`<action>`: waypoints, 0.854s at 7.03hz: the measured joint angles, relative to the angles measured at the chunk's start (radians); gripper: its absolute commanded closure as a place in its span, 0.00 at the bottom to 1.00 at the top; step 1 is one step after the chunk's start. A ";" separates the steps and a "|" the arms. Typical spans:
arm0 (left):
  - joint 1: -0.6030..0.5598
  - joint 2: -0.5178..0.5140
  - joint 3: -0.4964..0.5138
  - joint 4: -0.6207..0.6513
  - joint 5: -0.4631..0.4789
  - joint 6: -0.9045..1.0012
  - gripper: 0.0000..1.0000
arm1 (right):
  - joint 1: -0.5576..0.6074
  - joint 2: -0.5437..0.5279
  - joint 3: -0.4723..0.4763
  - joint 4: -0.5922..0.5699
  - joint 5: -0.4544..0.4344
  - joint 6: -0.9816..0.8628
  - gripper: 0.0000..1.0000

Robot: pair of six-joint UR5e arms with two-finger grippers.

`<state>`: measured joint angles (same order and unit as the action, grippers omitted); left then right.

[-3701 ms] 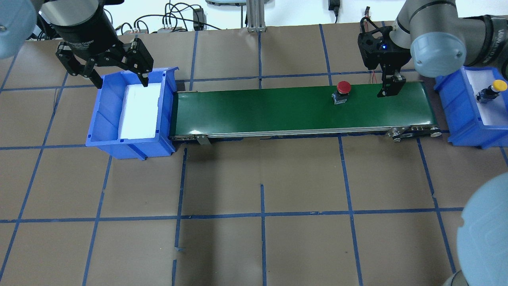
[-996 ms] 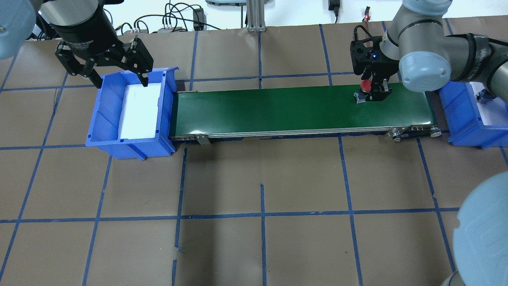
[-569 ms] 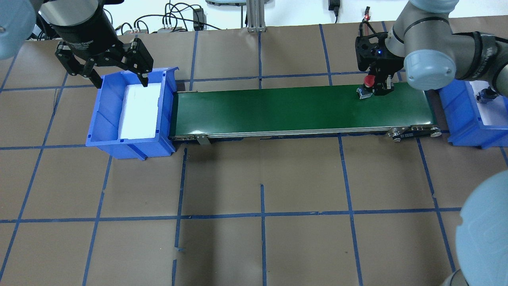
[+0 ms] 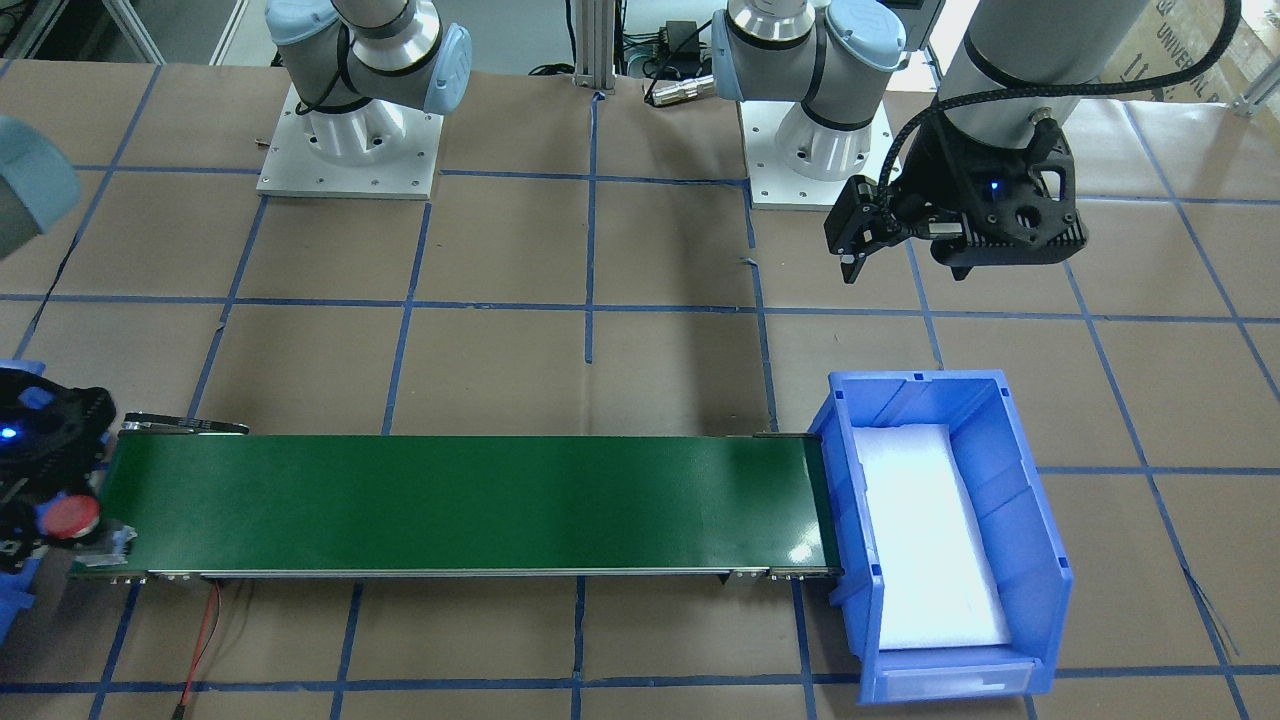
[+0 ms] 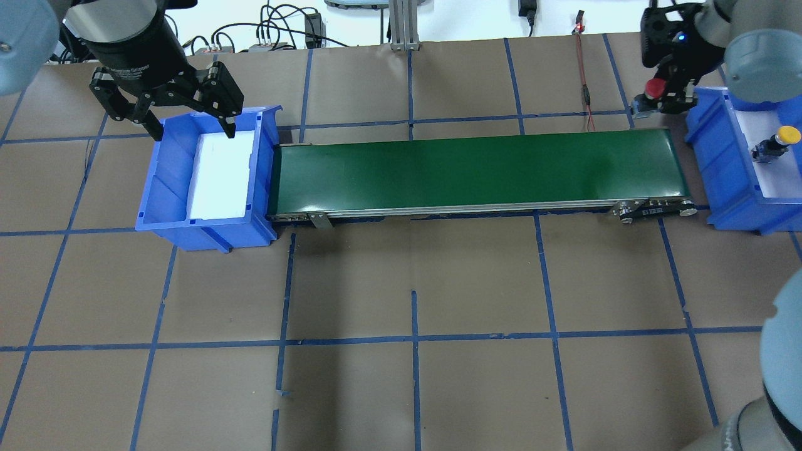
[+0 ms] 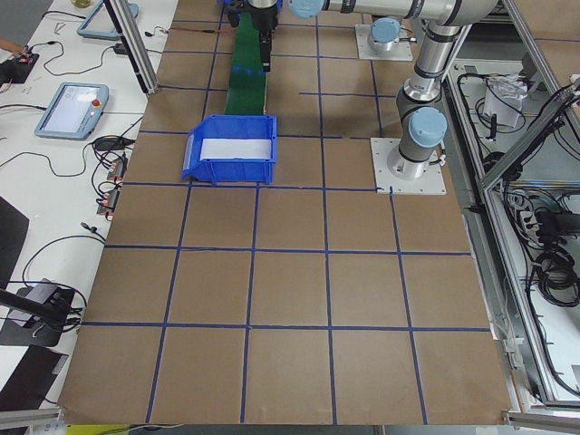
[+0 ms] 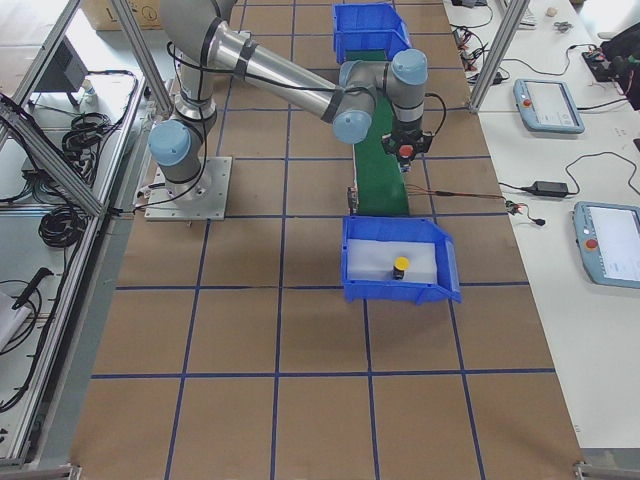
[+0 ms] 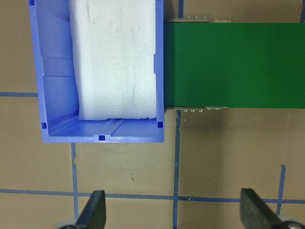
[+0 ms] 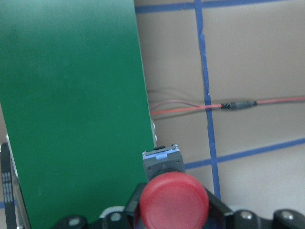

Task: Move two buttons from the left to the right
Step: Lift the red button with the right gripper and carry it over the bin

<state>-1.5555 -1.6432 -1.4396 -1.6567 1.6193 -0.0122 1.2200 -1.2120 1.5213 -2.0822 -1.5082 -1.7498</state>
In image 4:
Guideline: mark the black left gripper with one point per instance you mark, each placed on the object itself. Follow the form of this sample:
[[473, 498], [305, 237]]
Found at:
[[932, 172]]

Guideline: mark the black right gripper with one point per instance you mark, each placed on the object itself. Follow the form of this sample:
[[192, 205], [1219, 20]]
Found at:
[[22, 493]]

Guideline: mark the red push button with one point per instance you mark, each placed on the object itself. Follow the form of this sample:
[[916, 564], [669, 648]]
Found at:
[[76, 523]]

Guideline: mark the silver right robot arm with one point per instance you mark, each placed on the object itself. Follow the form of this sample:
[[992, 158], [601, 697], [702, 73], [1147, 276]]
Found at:
[[371, 83]]

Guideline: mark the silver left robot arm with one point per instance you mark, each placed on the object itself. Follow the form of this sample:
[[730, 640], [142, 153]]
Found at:
[[1016, 58]]

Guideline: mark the green conveyor belt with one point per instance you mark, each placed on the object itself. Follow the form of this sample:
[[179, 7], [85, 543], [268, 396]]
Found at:
[[363, 507]]

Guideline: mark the blue bin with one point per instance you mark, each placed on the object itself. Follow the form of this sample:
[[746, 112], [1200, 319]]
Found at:
[[16, 592], [1033, 575]]

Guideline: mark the white foam pad bin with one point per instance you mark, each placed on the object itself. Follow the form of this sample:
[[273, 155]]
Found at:
[[939, 589]]

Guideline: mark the cardboard box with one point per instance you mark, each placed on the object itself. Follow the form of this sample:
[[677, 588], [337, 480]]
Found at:
[[1174, 35]]

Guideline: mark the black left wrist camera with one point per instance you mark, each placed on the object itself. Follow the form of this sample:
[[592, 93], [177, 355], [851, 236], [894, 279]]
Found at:
[[859, 223]]

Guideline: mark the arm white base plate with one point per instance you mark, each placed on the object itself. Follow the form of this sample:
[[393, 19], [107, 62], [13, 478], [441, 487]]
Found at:
[[381, 151], [820, 150]]

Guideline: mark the aluminium frame post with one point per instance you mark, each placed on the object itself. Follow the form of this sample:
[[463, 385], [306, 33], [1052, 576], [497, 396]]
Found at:
[[594, 36]]

